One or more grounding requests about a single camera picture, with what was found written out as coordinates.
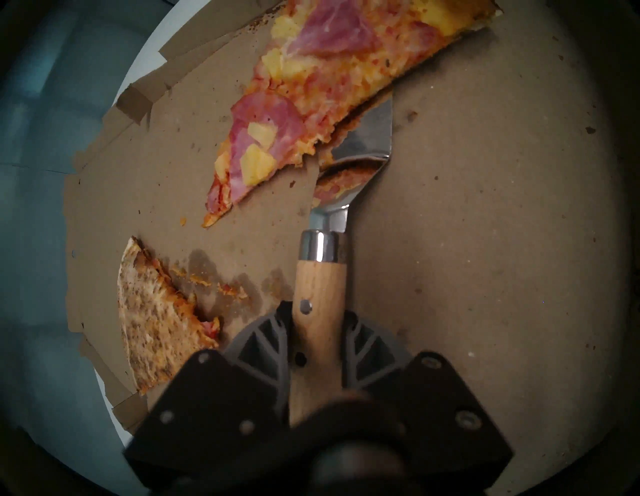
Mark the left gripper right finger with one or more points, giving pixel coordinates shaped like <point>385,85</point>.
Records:
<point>435,400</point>

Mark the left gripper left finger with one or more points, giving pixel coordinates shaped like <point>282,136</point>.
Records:
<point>215,400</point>

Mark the ham pineapple pizza slice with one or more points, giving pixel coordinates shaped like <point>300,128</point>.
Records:
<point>320,65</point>

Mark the cheese pizza slice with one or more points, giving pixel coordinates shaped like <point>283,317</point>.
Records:
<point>155,320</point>

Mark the open cardboard pizza box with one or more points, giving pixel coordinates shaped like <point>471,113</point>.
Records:
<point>475,225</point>

